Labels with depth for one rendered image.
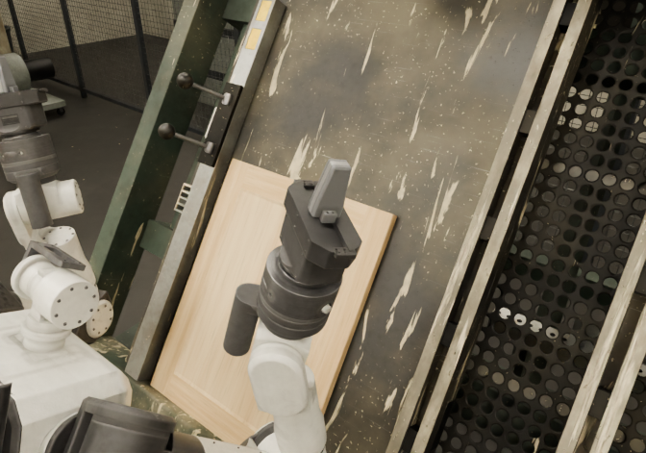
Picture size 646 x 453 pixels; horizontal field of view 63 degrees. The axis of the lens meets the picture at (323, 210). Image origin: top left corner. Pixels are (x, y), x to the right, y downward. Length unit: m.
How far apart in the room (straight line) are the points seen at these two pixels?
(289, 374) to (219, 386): 0.60
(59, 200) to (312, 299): 0.61
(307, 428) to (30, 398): 0.34
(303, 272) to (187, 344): 0.77
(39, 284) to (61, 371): 0.11
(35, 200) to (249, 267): 0.44
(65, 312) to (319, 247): 0.38
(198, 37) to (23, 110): 0.59
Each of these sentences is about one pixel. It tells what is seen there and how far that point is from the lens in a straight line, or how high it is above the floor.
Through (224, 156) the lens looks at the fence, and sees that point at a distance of 1.27.
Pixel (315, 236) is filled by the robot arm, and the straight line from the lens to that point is 0.51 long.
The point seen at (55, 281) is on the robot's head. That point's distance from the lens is 0.76.
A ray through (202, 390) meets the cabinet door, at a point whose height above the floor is 0.94.
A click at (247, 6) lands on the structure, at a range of 1.49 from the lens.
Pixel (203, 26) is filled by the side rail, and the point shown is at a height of 1.60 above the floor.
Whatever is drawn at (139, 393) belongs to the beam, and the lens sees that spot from 1.35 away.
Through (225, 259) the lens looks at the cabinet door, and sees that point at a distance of 1.22.
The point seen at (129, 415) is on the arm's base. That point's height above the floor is 1.38.
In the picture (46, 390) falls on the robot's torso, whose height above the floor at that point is 1.36.
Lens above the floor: 1.85
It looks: 29 degrees down
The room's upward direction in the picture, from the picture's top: straight up
